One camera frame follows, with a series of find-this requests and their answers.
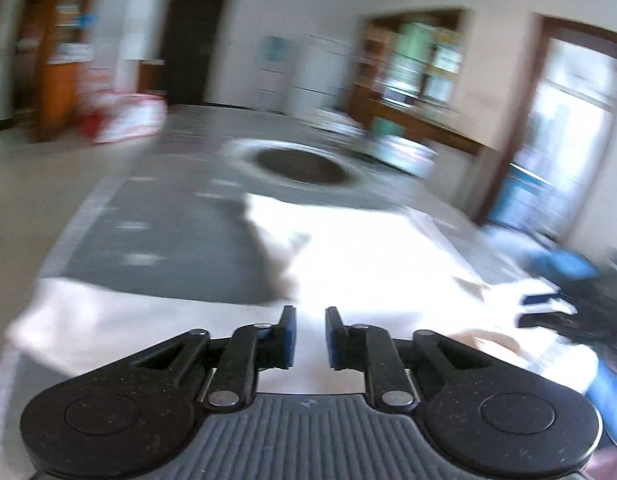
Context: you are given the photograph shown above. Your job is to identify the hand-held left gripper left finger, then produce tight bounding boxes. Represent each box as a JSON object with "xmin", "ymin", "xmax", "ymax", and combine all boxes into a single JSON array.
[{"xmin": 131, "ymin": 305, "xmax": 298, "ymax": 413}]

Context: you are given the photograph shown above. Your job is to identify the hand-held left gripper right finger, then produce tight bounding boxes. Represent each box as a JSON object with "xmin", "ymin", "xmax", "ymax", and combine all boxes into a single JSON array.
[{"xmin": 325, "ymin": 306, "xmax": 492, "ymax": 413}]

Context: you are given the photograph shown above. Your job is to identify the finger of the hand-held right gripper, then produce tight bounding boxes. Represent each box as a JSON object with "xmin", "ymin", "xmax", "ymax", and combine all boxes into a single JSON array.
[
  {"xmin": 519, "ymin": 291, "xmax": 562, "ymax": 307},
  {"xmin": 517, "ymin": 311, "xmax": 578, "ymax": 330}
]

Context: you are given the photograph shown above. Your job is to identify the white garment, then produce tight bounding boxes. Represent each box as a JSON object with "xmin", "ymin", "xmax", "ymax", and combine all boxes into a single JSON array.
[{"xmin": 6, "ymin": 192, "xmax": 597, "ymax": 396}]

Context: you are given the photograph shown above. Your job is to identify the person's right forearm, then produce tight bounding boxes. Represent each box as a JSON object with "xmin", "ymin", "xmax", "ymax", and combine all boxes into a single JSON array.
[{"xmin": 586, "ymin": 355, "xmax": 617, "ymax": 448}]

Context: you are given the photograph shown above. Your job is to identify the grey star-patterned table cover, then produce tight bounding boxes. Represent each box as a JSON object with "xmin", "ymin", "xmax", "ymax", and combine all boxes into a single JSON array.
[{"xmin": 0, "ymin": 104, "xmax": 494, "ymax": 411}]

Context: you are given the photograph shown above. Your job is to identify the tissue pack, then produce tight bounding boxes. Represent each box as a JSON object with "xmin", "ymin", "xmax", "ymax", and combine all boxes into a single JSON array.
[{"xmin": 377, "ymin": 134, "xmax": 438, "ymax": 177}]

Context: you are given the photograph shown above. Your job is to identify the dark wooden side table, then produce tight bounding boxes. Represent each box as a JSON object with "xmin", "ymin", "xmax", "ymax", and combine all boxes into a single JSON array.
[{"xmin": 349, "ymin": 94, "xmax": 492, "ymax": 157}]

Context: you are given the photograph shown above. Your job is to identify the crumpled patterned cloth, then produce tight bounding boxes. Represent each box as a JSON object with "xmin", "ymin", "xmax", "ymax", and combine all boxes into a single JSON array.
[{"xmin": 307, "ymin": 109, "xmax": 365, "ymax": 135}]

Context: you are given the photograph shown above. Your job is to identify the white refrigerator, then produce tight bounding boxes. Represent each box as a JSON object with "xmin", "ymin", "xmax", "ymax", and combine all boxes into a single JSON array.
[{"xmin": 284, "ymin": 35, "xmax": 350, "ymax": 117}]

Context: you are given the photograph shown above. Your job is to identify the water dispenser with blue bottle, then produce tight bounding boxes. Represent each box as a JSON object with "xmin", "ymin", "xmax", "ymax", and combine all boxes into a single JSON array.
[{"xmin": 257, "ymin": 35, "xmax": 295, "ymax": 111}]

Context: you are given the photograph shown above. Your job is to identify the dark wooden door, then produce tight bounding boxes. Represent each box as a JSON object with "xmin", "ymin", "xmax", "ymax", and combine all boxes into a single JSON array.
[{"xmin": 161, "ymin": 0, "xmax": 228, "ymax": 107}]

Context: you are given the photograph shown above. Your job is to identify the wooden arched display cabinet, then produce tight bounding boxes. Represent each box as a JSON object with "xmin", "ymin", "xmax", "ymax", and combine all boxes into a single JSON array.
[{"xmin": 16, "ymin": 0, "xmax": 110, "ymax": 142}]

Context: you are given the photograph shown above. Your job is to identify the wooden door frame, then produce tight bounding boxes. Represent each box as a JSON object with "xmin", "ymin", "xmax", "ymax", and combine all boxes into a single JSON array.
[{"xmin": 479, "ymin": 14, "xmax": 617, "ymax": 241}]

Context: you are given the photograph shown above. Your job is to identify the wooden wall shelf cabinet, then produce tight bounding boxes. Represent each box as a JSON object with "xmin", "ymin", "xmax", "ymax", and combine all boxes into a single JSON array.
[{"xmin": 355, "ymin": 7, "xmax": 465, "ymax": 111}]

